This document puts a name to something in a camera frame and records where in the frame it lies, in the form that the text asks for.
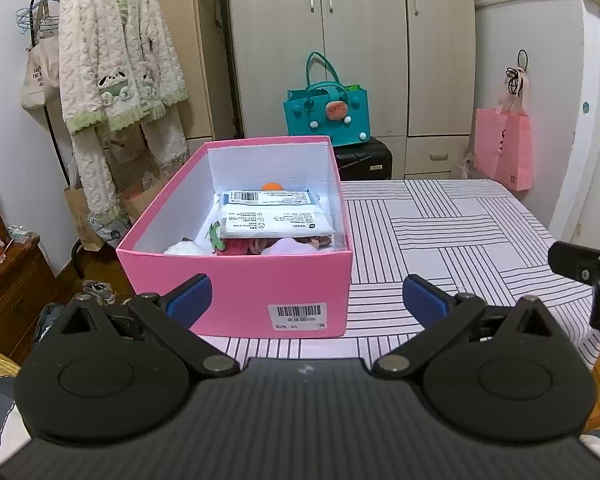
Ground canvas tote bag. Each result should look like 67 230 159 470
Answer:
20 0 61 111

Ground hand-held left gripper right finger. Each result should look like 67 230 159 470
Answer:
373 274 563 378

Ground fluffy white green-trimmed robe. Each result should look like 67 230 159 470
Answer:
58 0 190 248

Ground pink paper shopping bag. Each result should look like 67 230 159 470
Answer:
472 67 533 192

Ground beige three-door wardrobe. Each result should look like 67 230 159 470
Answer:
215 0 477 181

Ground teal handbag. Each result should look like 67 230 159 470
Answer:
283 51 370 147

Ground white plush animal toy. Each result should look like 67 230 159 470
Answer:
164 240 208 256

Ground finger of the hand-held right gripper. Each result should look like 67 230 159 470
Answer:
547 241 600 332

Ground tall beige cabinet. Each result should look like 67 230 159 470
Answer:
140 0 231 171

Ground striped pink tablecloth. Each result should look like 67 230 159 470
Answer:
210 179 600 371

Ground pink cardboard box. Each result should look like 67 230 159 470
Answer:
116 135 354 339

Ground light blue wire hangers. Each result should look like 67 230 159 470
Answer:
16 0 61 36

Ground wooden nightstand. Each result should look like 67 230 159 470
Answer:
0 232 56 356

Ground white wipes packet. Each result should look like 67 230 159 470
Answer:
219 189 337 238

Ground black clothes rack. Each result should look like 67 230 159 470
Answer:
29 0 243 281

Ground brown paper bag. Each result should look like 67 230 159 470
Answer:
62 182 106 252
122 172 176 221

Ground black suitcase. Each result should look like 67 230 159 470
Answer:
334 136 394 182

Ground white door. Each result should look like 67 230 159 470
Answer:
550 0 600 251

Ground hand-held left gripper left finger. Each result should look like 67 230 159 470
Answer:
55 274 240 378

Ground grey sneakers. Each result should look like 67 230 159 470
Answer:
82 280 116 303

